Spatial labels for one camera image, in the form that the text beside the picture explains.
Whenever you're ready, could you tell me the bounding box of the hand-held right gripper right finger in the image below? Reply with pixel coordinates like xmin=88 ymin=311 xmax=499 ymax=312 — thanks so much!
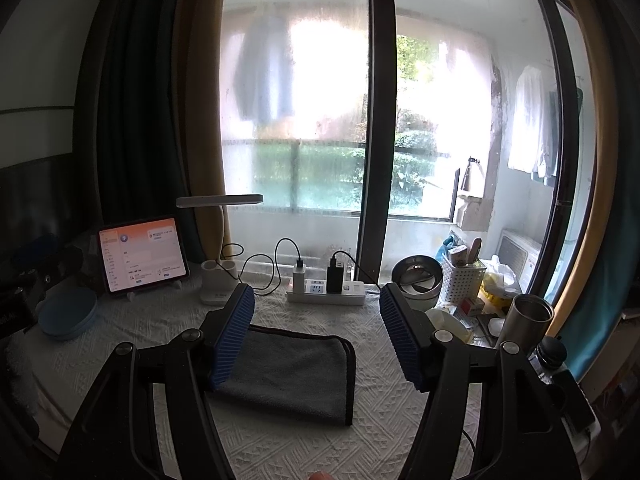
xmin=378 ymin=283 xmax=583 ymax=480

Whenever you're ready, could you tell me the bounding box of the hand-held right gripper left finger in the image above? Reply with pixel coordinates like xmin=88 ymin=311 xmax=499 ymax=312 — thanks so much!
xmin=59 ymin=283 xmax=256 ymax=480

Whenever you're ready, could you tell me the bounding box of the grey towel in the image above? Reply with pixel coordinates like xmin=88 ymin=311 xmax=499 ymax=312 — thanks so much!
xmin=206 ymin=324 xmax=357 ymax=428

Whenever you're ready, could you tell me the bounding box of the steel bowl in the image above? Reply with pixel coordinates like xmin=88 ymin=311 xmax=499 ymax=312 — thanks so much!
xmin=391 ymin=256 xmax=445 ymax=314

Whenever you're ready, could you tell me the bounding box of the white power strip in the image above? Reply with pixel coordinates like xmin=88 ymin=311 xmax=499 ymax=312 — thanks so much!
xmin=286 ymin=280 xmax=367 ymax=307

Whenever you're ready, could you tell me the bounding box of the white plastic basket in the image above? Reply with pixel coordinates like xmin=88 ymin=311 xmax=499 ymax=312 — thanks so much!
xmin=440 ymin=255 xmax=488 ymax=306

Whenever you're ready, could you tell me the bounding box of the black charger plug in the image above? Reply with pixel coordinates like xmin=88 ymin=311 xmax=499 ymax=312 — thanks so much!
xmin=326 ymin=261 xmax=346 ymax=294

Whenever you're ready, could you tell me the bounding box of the white desk lamp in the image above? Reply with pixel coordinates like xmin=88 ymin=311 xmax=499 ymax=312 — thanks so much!
xmin=175 ymin=194 xmax=264 ymax=306

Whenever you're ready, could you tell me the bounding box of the white textured tablecloth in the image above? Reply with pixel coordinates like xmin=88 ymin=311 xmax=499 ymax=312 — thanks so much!
xmin=31 ymin=280 xmax=506 ymax=480

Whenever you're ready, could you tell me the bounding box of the yellow plastic bag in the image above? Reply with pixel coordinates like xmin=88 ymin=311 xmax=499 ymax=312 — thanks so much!
xmin=479 ymin=255 xmax=523 ymax=309

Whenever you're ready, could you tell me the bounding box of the tablet with lit screen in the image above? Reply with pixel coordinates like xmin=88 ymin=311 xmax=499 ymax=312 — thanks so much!
xmin=96 ymin=217 xmax=191 ymax=297

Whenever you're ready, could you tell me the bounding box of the steel tumbler cup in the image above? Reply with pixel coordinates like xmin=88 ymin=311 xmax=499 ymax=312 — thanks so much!
xmin=496 ymin=294 xmax=555 ymax=356

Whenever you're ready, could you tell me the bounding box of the white air conditioner unit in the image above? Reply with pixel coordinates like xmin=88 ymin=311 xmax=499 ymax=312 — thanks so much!
xmin=495 ymin=228 xmax=544 ymax=286

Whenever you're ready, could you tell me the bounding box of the black round lid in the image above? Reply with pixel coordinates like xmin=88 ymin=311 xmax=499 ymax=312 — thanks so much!
xmin=537 ymin=336 xmax=569 ymax=369

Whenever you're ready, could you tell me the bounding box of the blue round lid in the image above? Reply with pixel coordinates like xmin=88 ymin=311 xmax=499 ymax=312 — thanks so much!
xmin=38 ymin=288 xmax=99 ymax=342

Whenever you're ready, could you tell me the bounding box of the yellow curtain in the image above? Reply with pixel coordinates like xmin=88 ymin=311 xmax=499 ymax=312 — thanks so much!
xmin=171 ymin=0 xmax=232 ymax=271

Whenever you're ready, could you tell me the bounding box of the dark green curtain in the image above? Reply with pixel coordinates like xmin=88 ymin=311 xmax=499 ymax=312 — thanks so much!
xmin=75 ymin=0 xmax=197 ymax=241

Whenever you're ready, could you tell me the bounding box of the hanging white shirt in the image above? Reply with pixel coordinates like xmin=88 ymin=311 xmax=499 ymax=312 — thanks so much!
xmin=507 ymin=64 xmax=560 ymax=187

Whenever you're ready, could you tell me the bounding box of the hanging light blue shirt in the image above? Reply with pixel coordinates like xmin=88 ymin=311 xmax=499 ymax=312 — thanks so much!
xmin=233 ymin=6 xmax=296 ymax=123

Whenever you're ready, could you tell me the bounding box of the black charging cable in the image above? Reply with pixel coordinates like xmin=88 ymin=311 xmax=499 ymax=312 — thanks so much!
xmin=220 ymin=238 xmax=304 ymax=297

